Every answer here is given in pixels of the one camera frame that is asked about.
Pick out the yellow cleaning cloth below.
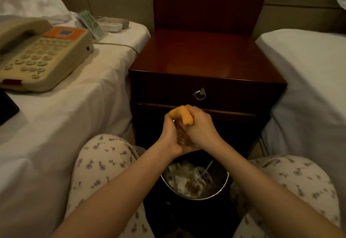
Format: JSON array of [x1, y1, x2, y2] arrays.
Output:
[[168, 105, 195, 126]]

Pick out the crumpled trash in bin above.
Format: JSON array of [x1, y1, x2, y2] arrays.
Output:
[[165, 160, 217, 199]]

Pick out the dark wooden nightstand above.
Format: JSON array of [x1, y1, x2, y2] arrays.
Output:
[[128, 0, 288, 160]]

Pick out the clear drinking glass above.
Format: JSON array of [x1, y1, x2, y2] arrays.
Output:
[[173, 120, 199, 148]]

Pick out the floral pajama trousers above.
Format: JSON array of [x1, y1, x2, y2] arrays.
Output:
[[63, 134, 341, 238]]

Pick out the white remote control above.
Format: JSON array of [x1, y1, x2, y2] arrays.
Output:
[[96, 21, 123, 33]]

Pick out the grey remote control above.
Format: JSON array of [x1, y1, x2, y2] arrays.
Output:
[[95, 16, 130, 29]]

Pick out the person's left forearm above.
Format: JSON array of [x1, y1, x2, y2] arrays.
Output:
[[51, 138, 182, 238]]

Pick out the white bed with sheet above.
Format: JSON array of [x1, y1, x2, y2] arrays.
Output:
[[255, 28, 346, 230], [0, 14, 151, 238]]

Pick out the black flat object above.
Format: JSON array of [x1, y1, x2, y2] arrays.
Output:
[[0, 88, 20, 126]]

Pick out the beige telephone cord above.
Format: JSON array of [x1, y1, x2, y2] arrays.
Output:
[[93, 42, 139, 55]]

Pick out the black metal-rimmed trash bin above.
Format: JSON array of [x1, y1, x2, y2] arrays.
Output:
[[159, 154, 233, 238]]

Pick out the person's right forearm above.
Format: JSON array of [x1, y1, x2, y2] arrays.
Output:
[[209, 139, 346, 238]]

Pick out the white pillow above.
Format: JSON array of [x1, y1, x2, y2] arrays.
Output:
[[0, 0, 81, 28]]

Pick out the person's left hand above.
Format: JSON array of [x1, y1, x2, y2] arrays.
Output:
[[158, 113, 201, 158]]

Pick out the person's right hand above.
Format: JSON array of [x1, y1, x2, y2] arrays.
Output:
[[181, 105, 225, 152]]

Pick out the metal ring drawer pull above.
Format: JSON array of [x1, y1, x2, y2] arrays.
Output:
[[194, 88, 207, 101]]

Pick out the green packet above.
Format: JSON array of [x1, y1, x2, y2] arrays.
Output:
[[77, 10, 108, 42]]

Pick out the beige desk telephone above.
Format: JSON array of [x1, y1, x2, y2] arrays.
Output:
[[0, 17, 94, 93]]

